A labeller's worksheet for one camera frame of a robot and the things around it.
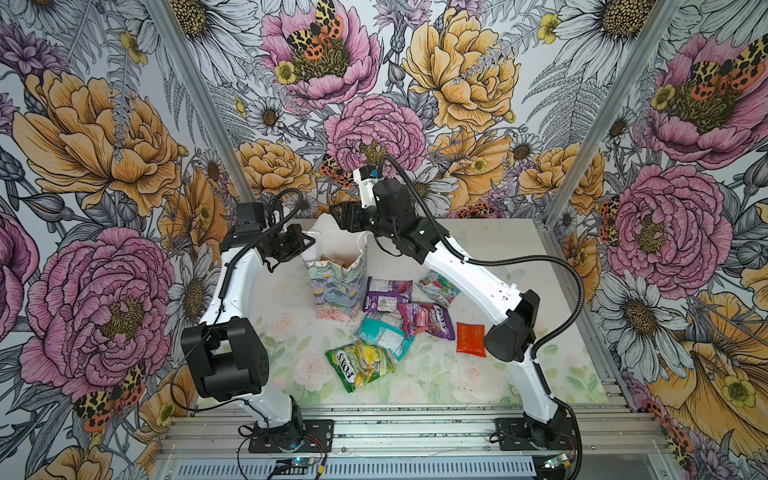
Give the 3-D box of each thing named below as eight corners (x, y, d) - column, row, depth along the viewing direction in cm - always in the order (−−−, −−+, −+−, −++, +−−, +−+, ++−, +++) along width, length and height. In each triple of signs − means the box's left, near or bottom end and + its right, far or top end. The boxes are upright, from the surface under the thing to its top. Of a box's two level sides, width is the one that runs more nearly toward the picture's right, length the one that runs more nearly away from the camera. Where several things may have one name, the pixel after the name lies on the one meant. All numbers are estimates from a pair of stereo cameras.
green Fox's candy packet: (342, 397, 82) (340, 393, 79) (328, 357, 89) (326, 352, 86) (393, 371, 86) (393, 367, 84) (375, 335, 93) (375, 330, 91)
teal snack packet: (356, 338, 92) (355, 331, 89) (374, 310, 99) (374, 303, 95) (401, 362, 88) (402, 356, 84) (417, 331, 94) (418, 324, 90)
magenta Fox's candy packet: (399, 339, 92) (400, 332, 88) (399, 310, 98) (399, 302, 95) (451, 339, 92) (453, 332, 88) (447, 310, 98) (449, 302, 95)
